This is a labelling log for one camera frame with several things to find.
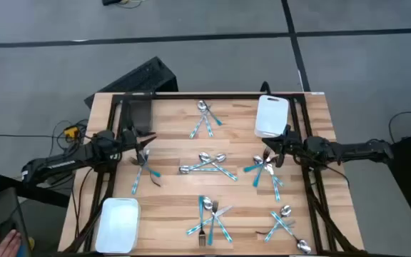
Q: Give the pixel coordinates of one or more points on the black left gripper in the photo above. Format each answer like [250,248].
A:
[128,141]

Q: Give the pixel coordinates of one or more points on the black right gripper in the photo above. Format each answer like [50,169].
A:
[291,144]

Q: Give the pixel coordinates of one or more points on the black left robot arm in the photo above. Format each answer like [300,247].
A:
[66,162]

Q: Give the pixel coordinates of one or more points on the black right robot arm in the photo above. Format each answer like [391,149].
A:
[351,151]

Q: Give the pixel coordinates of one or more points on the dark grey plastic bin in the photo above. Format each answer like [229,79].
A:
[139,114]

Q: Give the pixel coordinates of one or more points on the small black curved strip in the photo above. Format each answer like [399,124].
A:
[157,183]

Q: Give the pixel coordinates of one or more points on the yellow power plug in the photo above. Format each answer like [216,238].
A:
[71,132]

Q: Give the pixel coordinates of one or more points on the white rectangular plastic bin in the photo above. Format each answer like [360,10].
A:
[118,225]

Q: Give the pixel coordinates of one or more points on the black desk leg bar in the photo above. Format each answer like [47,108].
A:
[34,191]

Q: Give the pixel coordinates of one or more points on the small yellow object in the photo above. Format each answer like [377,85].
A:
[31,243]

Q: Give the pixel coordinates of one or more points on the black computer mouse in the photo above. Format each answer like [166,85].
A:
[5,228]

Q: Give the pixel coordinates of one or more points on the person's hand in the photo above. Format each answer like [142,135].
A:
[4,246]

